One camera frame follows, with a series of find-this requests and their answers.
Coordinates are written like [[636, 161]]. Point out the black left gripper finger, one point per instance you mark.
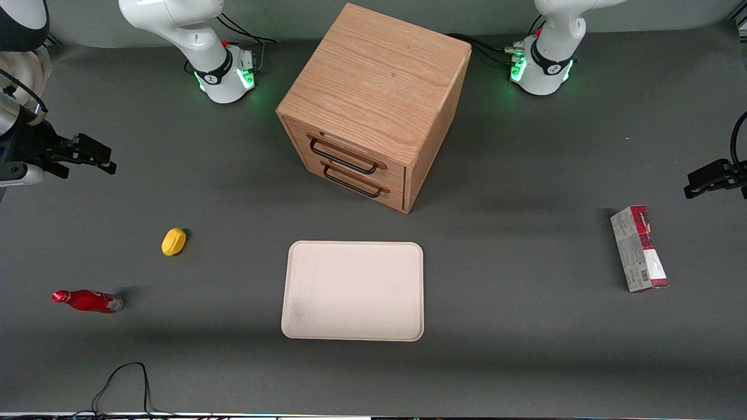
[[700, 190], [709, 172]]

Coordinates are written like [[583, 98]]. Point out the wooden two-drawer cabinet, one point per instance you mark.
[[379, 87]]

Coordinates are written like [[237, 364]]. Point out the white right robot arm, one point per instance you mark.
[[198, 35]]

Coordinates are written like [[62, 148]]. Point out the grey and red carton box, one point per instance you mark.
[[639, 248]]

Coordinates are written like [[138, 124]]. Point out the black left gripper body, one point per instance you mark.
[[733, 172]]

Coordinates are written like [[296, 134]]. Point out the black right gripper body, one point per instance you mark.
[[29, 144]]

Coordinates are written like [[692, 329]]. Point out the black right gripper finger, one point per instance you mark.
[[93, 150], [93, 167]]

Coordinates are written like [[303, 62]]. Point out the red coke bottle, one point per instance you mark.
[[87, 300]]

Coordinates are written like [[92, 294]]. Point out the beige plastic tray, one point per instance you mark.
[[353, 290]]

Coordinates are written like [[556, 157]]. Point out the yellow toy lemon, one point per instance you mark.
[[173, 241]]

